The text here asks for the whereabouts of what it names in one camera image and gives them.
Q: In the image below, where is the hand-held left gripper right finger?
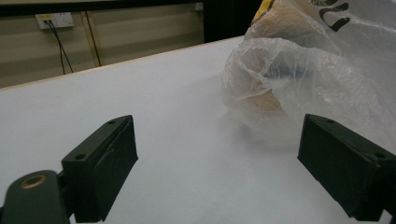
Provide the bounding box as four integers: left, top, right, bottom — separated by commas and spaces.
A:
297, 113, 396, 222

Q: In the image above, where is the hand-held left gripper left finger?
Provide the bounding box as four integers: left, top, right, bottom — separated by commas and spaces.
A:
61, 114, 139, 224

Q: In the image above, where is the clear plastic bag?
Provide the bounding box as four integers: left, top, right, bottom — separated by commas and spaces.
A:
221, 0, 396, 155

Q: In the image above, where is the black cabinet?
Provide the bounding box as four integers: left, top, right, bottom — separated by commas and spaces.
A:
203, 0, 263, 44

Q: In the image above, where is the black power cable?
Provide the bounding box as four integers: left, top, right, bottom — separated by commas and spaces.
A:
45, 20, 66, 76
48, 20, 75, 74

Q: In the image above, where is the white wall socket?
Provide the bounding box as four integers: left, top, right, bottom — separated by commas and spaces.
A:
35, 11, 75, 30

